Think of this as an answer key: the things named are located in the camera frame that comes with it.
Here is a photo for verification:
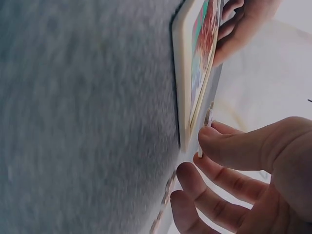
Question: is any person's left hand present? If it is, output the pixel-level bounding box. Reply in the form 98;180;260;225
213;0;284;68

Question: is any small puzzle piece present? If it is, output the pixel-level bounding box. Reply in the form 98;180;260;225
198;101;215;158

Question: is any wooden framed picture puzzle board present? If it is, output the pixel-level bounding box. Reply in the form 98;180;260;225
172;0;224;153

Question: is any person's right hand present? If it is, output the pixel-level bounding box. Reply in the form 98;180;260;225
170;116;312;234

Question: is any row of loose jigsaw pieces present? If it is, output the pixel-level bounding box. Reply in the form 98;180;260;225
149;170;177;234

